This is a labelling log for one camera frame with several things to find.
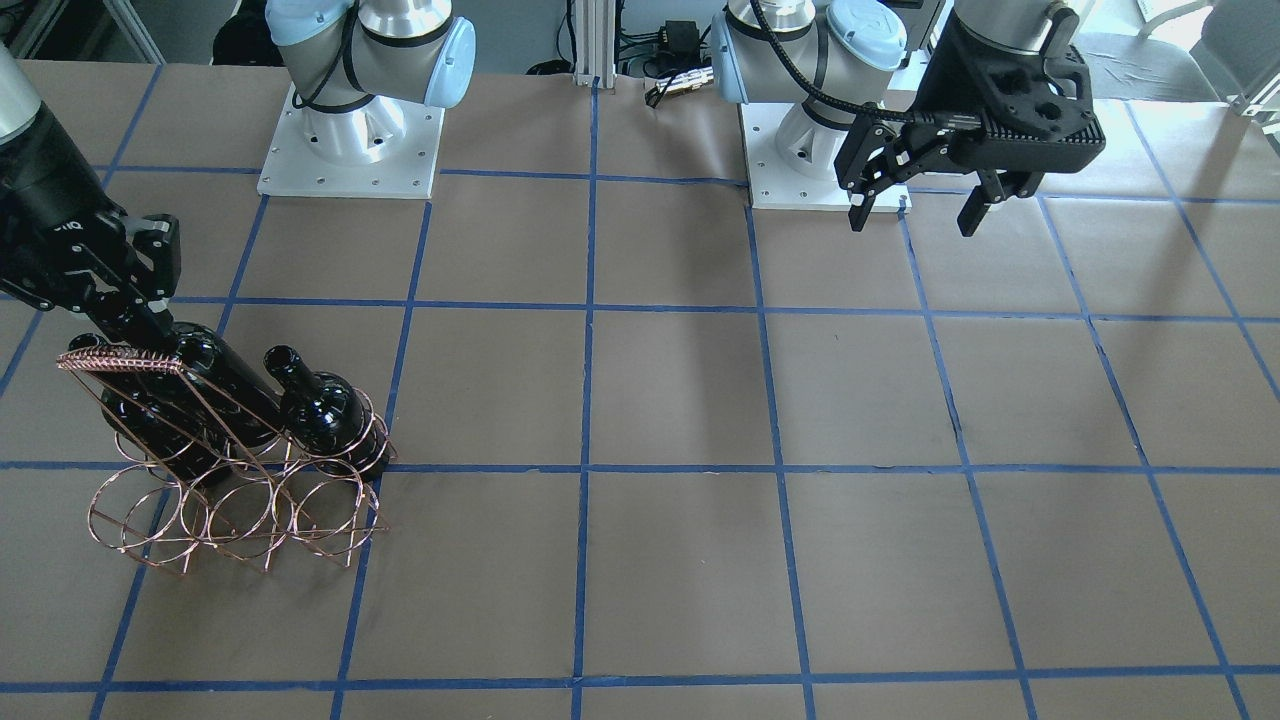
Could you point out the dark wine bottle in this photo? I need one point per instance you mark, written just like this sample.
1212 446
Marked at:
217 402

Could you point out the near basket wine bottle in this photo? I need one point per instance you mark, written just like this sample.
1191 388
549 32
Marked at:
126 406

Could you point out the basket wine bottle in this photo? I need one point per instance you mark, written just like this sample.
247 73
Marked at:
328 418
126 406

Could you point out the far basket wine bottle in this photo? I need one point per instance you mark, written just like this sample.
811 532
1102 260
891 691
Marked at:
328 418

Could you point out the brown paper mat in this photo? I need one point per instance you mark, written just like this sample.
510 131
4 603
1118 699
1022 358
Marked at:
666 454

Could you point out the copper wire wine basket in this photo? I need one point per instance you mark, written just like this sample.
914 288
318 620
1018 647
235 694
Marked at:
273 498

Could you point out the aluminium frame post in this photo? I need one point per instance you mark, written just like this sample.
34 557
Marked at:
594 43

